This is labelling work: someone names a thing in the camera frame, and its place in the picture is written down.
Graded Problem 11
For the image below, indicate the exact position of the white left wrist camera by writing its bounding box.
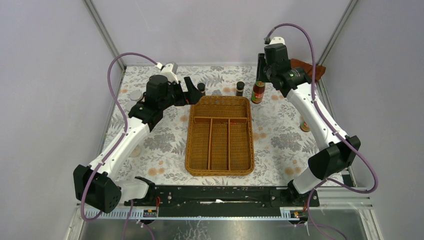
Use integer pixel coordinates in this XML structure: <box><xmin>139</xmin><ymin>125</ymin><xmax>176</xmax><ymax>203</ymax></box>
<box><xmin>155</xmin><ymin>62</ymin><xmax>180</xmax><ymax>84</ymax></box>

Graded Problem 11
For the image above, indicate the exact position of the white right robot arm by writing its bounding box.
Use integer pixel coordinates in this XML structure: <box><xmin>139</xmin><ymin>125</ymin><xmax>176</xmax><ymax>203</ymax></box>
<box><xmin>256</xmin><ymin>43</ymin><xmax>361</xmax><ymax>206</ymax></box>

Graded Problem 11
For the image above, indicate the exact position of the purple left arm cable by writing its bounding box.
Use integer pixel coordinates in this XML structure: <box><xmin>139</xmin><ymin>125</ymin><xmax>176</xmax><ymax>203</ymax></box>
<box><xmin>80</xmin><ymin>52</ymin><xmax>160</xmax><ymax>222</ymax></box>

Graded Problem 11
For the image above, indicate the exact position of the silver-lid salt jar far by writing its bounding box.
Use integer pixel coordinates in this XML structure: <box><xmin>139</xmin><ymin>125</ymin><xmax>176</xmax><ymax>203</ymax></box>
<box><xmin>129</xmin><ymin>90</ymin><xmax>144</xmax><ymax>102</ymax></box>

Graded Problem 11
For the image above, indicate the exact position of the brown folded cloth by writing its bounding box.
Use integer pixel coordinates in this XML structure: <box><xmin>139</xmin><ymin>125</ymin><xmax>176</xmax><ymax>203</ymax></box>
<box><xmin>290</xmin><ymin>58</ymin><xmax>327</xmax><ymax>82</ymax></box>

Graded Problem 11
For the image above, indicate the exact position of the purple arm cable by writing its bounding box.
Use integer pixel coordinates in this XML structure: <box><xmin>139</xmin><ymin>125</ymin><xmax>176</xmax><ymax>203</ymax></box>
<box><xmin>264</xmin><ymin>23</ymin><xmax>379</xmax><ymax>240</ymax></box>
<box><xmin>80</xmin><ymin>52</ymin><xmax>160</xmax><ymax>222</ymax></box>

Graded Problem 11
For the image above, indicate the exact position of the black-cap pale spice jar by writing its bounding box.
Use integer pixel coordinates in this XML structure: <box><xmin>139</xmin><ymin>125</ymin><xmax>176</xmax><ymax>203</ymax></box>
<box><xmin>129</xmin><ymin>145</ymin><xmax>141</xmax><ymax>158</ymax></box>

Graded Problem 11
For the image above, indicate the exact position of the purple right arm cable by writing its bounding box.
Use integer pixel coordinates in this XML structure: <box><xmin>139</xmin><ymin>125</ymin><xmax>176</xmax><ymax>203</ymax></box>
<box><xmin>264</xmin><ymin>23</ymin><xmax>379</xmax><ymax>240</ymax></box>

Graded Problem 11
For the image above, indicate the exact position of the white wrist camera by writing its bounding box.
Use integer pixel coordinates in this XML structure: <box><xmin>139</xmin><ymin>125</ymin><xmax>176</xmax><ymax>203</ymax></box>
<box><xmin>155</xmin><ymin>62</ymin><xmax>180</xmax><ymax>84</ymax></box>
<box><xmin>264</xmin><ymin>36</ymin><xmax>286</xmax><ymax>46</ymax></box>

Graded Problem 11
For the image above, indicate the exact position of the red sauce bottle yellow cap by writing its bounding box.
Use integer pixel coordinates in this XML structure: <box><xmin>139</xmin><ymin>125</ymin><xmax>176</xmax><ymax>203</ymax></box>
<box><xmin>251</xmin><ymin>81</ymin><xmax>266</xmax><ymax>104</ymax></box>

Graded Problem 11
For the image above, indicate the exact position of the brown wicker basket tray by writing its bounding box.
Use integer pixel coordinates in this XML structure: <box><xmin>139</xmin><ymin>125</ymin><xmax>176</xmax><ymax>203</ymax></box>
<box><xmin>184</xmin><ymin>95</ymin><xmax>255</xmax><ymax>177</ymax></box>

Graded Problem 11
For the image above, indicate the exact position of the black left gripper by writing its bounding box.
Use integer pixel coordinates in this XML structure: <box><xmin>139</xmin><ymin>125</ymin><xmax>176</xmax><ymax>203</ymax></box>
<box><xmin>159</xmin><ymin>76</ymin><xmax>203</xmax><ymax>111</ymax></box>

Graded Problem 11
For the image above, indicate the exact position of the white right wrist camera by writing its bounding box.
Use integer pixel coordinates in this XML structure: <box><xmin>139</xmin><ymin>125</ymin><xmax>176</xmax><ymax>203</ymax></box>
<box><xmin>264</xmin><ymin>36</ymin><xmax>286</xmax><ymax>46</ymax></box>

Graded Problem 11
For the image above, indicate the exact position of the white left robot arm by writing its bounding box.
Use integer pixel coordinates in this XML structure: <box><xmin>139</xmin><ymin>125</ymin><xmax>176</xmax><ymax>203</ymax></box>
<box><xmin>73</xmin><ymin>74</ymin><xmax>203</xmax><ymax>213</ymax></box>

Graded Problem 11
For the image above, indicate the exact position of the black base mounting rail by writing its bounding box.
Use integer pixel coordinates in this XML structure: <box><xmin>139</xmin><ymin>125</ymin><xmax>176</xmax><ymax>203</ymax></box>
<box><xmin>120</xmin><ymin>177</ymin><xmax>320</xmax><ymax>219</ymax></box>

